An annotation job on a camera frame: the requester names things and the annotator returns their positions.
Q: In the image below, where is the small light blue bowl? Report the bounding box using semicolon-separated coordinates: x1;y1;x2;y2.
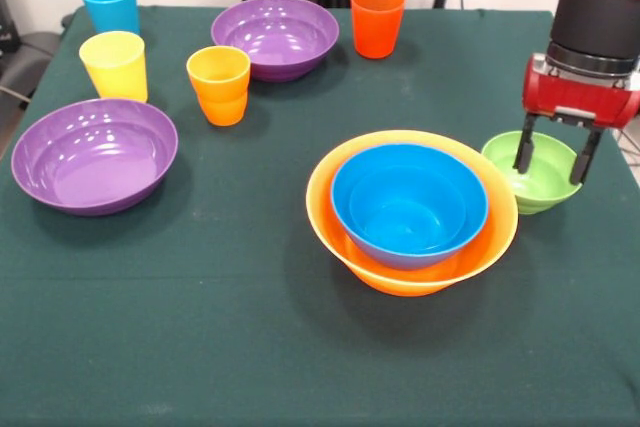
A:
348;165;469;254

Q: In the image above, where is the blue cup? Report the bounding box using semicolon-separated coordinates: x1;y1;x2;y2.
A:
79;0;141;37

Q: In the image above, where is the red cup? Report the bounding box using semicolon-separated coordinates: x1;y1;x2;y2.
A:
349;0;407;60

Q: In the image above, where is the large orange bowl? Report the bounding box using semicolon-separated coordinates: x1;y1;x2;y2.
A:
305;129;520;298

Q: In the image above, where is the orange cup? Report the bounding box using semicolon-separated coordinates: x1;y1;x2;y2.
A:
186;45;252;127

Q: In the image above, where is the yellow cup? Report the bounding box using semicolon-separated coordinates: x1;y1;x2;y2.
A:
78;31;149;104

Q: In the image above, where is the dark green tablecloth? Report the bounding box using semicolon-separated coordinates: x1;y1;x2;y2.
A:
0;5;640;427

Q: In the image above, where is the purple bowl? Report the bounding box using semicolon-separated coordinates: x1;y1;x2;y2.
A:
10;98;180;217
210;0;341;83

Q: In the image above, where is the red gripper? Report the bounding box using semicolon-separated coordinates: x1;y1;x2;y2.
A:
512;53;640;185

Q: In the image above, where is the green bowl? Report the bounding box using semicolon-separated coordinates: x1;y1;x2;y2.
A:
480;130;584;216

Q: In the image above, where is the large blue bowl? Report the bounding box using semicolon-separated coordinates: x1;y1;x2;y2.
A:
330;143;490;271

